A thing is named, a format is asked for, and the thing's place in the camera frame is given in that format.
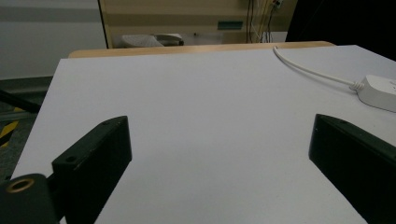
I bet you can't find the beige cabinet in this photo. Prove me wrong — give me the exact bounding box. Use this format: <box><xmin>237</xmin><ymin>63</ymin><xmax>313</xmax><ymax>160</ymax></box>
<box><xmin>98</xmin><ymin>0</ymin><xmax>299</xmax><ymax>49</ymax></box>

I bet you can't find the black metal bar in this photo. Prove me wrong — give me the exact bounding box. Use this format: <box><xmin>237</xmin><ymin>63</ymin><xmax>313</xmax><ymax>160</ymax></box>
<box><xmin>0</xmin><ymin>89</ymin><xmax>42</xmax><ymax>114</ymax></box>

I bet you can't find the green label plate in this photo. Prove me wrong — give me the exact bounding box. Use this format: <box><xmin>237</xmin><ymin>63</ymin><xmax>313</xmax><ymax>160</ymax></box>
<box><xmin>217</xmin><ymin>20</ymin><xmax>245</xmax><ymax>32</ymax></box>

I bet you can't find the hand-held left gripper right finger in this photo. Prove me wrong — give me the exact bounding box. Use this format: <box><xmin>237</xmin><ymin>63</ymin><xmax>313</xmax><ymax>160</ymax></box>
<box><xmin>308</xmin><ymin>113</ymin><xmax>396</xmax><ymax>224</ymax></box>

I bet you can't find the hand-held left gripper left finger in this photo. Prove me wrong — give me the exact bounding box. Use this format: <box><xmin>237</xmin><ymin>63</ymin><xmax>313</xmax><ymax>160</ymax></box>
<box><xmin>51</xmin><ymin>115</ymin><xmax>133</xmax><ymax>224</ymax></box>

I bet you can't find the white power strip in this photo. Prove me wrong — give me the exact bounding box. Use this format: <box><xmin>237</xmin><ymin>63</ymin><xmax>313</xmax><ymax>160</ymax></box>
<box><xmin>357</xmin><ymin>74</ymin><xmax>396</xmax><ymax>114</ymax></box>

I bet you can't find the white chair seat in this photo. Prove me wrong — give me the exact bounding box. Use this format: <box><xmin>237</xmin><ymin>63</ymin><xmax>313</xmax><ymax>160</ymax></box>
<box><xmin>120</xmin><ymin>33</ymin><xmax>185</xmax><ymax>49</ymax></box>

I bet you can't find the white power cable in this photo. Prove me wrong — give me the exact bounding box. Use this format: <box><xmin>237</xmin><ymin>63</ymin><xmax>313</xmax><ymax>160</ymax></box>
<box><xmin>272</xmin><ymin>45</ymin><xmax>365</xmax><ymax>91</ymax></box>

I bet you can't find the bundle of hanging cables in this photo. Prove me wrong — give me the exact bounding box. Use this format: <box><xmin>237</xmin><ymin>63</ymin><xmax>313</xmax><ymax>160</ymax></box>
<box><xmin>246</xmin><ymin>0</ymin><xmax>283</xmax><ymax>44</ymax></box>

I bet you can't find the yellow black floor tape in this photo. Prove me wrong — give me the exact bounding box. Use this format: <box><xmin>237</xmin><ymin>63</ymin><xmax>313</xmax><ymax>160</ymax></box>
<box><xmin>0</xmin><ymin>106</ymin><xmax>26</xmax><ymax>147</ymax></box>

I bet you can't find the black curtain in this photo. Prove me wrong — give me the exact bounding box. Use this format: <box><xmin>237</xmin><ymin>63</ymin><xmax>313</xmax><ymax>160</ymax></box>
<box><xmin>285</xmin><ymin>0</ymin><xmax>396</xmax><ymax>62</ymax></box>

